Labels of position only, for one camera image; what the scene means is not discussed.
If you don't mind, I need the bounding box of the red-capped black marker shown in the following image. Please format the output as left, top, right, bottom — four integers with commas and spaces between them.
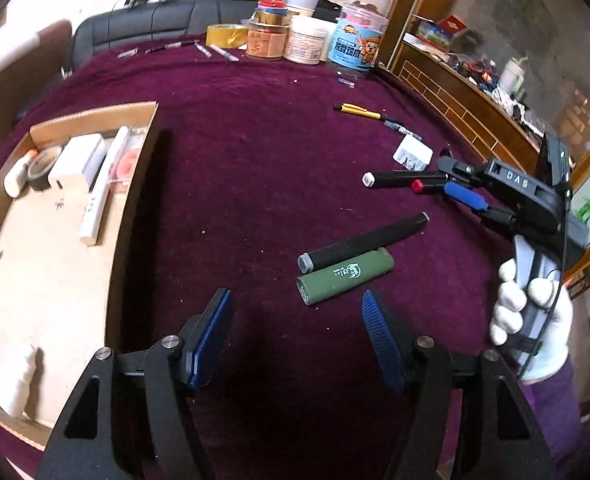
410, 176, 452, 194

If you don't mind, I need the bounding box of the white-capped black marker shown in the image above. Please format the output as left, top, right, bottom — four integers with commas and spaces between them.
362, 170, 448, 191

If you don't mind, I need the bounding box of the white pen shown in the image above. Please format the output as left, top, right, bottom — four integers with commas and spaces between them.
209, 43, 240, 63

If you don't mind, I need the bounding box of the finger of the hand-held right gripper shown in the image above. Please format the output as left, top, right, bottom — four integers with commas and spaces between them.
444, 181, 516, 224
437, 155, 487, 184

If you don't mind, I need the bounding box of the person's right hand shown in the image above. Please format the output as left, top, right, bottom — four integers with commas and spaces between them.
489, 257, 574, 386

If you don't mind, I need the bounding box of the brown chair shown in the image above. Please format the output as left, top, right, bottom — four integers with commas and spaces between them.
0, 19, 74, 162

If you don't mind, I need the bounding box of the purple tablecloth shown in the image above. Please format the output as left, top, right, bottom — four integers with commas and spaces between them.
0, 40, 568, 480

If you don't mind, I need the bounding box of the green cylindrical lighter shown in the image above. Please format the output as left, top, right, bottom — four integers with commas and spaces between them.
296, 247, 395, 306

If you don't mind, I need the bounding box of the white pronged power adapter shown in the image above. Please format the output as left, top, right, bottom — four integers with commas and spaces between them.
393, 138, 434, 171

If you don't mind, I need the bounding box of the clear jar with cartoon label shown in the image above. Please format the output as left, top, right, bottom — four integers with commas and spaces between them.
327, 4, 390, 74

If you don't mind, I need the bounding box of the gold tape roll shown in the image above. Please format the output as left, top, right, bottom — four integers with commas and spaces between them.
205, 23, 248, 50

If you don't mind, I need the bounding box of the jar with orange label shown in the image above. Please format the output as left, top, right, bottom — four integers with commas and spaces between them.
246, 20, 291, 61

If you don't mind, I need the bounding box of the wooden brick-pattern counter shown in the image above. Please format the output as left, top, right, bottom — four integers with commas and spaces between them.
387, 42, 568, 183

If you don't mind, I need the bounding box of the white cup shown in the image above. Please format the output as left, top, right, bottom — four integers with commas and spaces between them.
499, 57, 526, 94

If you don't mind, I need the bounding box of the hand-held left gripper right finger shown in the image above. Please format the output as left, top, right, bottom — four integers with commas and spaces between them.
361, 289, 556, 480

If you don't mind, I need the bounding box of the colourful cardboard box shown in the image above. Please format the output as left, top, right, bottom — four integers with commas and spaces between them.
414, 14, 469, 47

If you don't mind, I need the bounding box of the white plastic bottle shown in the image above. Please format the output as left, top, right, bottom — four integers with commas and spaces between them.
3, 152, 38, 197

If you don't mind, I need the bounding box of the dark thin pen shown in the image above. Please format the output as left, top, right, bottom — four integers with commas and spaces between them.
144, 39, 198, 55

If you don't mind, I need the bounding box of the white charger block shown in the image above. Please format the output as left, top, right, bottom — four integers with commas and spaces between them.
48, 133, 107, 196

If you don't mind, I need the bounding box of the grey-capped black marker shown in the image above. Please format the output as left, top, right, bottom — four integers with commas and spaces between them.
297, 212, 430, 275

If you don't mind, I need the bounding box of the stack of coloured tape rolls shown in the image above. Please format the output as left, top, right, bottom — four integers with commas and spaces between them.
254, 0, 291, 26

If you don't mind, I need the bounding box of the person's right forearm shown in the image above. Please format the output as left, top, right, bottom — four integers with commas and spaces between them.
517, 359, 590, 480

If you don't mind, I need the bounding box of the black electrical tape roll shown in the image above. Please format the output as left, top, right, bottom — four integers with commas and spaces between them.
27, 145, 64, 191

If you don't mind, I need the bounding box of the long white device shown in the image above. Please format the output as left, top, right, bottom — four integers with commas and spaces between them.
78, 126, 130, 246

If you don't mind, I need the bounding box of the black sofa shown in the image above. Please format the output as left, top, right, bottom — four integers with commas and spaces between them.
72, 0, 256, 69

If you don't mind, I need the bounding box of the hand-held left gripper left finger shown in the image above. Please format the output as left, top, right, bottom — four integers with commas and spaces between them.
37, 287, 234, 480

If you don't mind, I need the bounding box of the yellow and black pen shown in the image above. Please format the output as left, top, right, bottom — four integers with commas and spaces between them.
333, 103, 384, 120

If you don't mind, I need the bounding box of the white plastic jar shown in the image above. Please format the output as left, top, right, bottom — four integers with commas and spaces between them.
283, 15, 337, 65

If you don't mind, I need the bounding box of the clear plastic case with red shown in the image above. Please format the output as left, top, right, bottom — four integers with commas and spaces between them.
107, 124, 149, 197

